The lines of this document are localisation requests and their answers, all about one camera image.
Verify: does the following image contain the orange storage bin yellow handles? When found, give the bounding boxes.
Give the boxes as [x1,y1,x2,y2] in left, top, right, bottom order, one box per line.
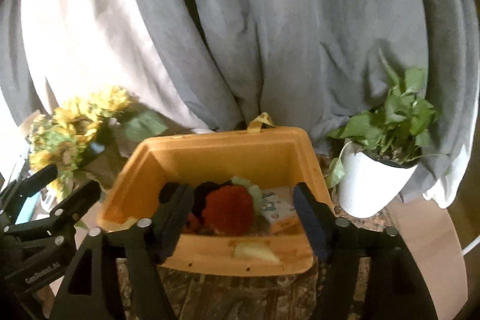
[97,112,335,277]

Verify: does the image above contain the light blue cloth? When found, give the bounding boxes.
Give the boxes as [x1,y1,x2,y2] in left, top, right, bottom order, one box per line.
[16,193,41,224]

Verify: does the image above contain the white cable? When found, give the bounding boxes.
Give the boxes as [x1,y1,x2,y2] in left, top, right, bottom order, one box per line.
[459,234,480,257]

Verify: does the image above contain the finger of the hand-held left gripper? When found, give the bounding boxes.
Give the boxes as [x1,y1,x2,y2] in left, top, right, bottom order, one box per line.
[0,166,59,227]
[5,181,103,246]

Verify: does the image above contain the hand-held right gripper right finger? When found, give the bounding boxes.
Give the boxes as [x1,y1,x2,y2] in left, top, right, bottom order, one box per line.
[293,182,439,320]

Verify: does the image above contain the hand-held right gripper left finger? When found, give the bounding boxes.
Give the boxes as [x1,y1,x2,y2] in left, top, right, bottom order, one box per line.
[49,183,196,320]

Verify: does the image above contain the white curtain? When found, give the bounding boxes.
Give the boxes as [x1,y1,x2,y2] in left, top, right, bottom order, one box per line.
[20,0,241,133]

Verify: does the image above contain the white ribbed plant pot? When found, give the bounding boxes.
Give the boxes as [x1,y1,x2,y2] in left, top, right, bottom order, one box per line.
[337,140,420,219]

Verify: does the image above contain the light blue cartoon tissue pack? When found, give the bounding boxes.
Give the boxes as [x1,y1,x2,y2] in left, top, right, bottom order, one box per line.
[260,187,301,234]

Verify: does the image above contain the patterned brown tablecloth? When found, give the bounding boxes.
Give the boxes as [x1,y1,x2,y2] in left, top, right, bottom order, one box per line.
[112,151,398,320]

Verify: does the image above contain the red fluffy plush green leaves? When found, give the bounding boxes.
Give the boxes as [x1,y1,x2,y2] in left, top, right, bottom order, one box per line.
[202,175,265,236]

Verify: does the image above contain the grey curtain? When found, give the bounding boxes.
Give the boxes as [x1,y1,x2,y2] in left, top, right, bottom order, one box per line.
[0,0,480,210]

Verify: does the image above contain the black mouse plush toy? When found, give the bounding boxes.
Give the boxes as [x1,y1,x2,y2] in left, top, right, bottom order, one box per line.
[159,182,199,234]

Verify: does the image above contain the sunflower bouquet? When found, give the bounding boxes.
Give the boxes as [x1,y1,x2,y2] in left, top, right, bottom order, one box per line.
[28,85,167,201]

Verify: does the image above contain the green leafy plant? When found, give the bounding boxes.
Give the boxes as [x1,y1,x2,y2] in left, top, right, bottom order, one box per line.
[324,54,451,189]

